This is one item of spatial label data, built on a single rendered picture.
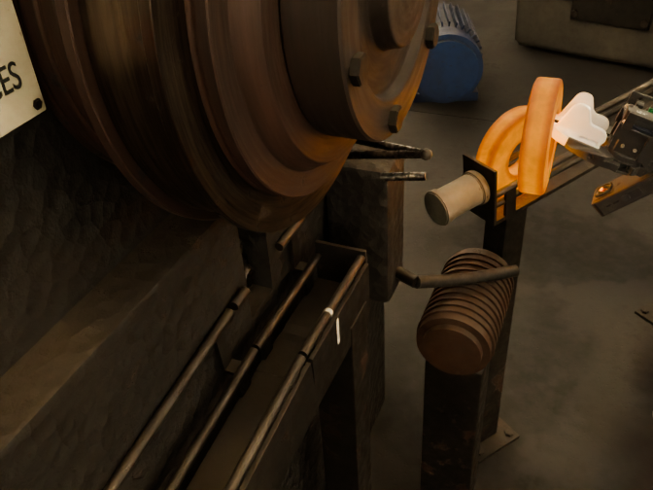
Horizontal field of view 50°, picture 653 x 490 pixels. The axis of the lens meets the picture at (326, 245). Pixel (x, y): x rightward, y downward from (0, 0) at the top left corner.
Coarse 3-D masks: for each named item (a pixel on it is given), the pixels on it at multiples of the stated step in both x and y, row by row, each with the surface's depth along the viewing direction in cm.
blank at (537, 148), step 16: (544, 80) 91; (560, 80) 91; (544, 96) 88; (560, 96) 93; (528, 112) 88; (544, 112) 87; (560, 112) 98; (528, 128) 88; (544, 128) 87; (528, 144) 88; (544, 144) 87; (528, 160) 89; (544, 160) 88; (528, 176) 90; (544, 176) 91; (528, 192) 95
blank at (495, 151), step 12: (516, 108) 111; (504, 120) 109; (516, 120) 108; (492, 132) 110; (504, 132) 108; (516, 132) 110; (480, 144) 111; (492, 144) 109; (504, 144) 109; (516, 144) 111; (480, 156) 111; (492, 156) 109; (504, 156) 111; (504, 168) 112; (516, 168) 117; (504, 180) 114
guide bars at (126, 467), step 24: (288, 240) 89; (312, 264) 94; (216, 336) 76; (264, 336) 83; (192, 360) 73; (240, 384) 81; (168, 408) 69; (216, 408) 76; (144, 432) 67; (192, 456) 72; (120, 480) 64
